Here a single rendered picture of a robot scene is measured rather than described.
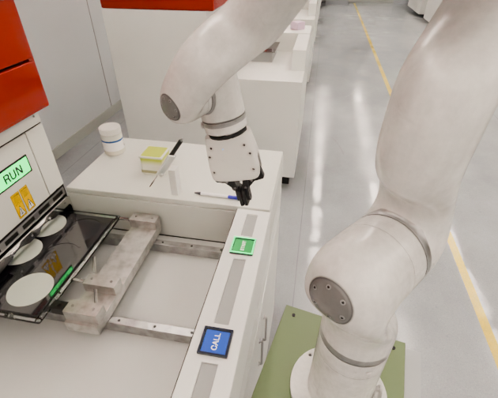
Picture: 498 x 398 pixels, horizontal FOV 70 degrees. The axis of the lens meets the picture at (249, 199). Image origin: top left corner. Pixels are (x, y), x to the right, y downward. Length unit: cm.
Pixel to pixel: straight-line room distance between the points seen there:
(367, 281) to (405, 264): 7
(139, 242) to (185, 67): 62
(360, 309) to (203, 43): 40
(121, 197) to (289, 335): 62
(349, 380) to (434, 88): 48
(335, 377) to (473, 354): 146
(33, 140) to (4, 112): 16
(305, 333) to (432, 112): 62
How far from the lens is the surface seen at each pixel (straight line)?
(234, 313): 74
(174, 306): 95
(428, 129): 39
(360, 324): 47
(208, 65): 54
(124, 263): 100
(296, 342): 87
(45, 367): 95
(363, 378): 67
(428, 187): 43
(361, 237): 48
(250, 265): 83
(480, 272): 251
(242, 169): 71
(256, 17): 53
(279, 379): 82
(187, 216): 106
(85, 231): 111
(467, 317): 223
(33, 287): 100
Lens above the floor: 156
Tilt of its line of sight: 36 degrees down
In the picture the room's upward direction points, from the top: straight up
